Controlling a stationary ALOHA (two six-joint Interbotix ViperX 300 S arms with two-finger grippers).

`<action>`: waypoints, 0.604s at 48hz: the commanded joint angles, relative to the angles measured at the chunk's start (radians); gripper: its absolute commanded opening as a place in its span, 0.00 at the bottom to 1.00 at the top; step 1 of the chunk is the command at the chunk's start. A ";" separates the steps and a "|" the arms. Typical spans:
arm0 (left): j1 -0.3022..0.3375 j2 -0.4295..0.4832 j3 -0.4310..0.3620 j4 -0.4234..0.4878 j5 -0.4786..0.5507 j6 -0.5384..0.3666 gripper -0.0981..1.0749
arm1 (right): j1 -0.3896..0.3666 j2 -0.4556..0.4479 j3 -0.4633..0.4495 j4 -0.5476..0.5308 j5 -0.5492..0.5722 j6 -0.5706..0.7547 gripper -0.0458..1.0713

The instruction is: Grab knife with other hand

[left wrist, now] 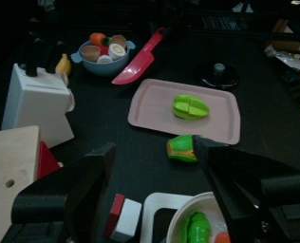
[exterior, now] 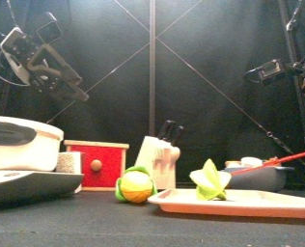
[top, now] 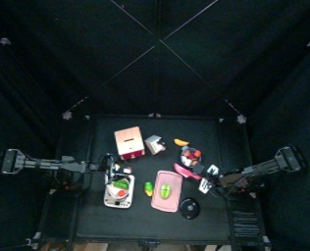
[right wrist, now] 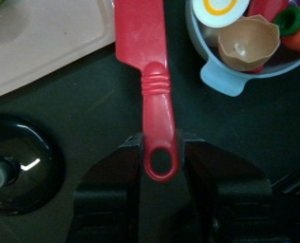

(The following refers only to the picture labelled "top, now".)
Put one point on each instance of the pink toy knife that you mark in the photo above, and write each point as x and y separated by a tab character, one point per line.
184	171

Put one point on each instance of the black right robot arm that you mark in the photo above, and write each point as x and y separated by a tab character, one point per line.
271	165

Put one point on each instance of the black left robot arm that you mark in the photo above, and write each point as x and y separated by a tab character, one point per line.
44	163

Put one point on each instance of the green toy food piece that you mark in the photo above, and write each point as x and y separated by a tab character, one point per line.
121	184

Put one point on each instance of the small white red toy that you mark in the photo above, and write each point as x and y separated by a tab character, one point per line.
127	170

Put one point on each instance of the silver toy pot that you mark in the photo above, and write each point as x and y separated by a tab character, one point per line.
119	190

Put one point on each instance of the red toy food piece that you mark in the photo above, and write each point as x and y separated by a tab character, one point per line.
121	193

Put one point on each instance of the silver plate with watermelon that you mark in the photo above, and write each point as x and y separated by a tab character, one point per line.
119	195

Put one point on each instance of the pink toy box appliance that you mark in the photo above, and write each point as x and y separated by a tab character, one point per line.
130	142

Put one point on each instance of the black round lid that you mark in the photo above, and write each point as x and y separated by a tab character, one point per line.
190	208

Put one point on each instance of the yellow green toy vegetable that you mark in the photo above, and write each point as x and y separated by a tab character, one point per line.
150	189

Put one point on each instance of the pink cutting board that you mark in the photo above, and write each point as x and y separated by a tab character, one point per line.
167	191

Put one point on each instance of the green toy vegetable half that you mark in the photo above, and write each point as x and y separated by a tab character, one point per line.
166	191

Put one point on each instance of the orange yellow toy food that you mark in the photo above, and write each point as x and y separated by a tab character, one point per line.
182	142

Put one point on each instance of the small grey white box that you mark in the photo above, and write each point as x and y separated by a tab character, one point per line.
155	144

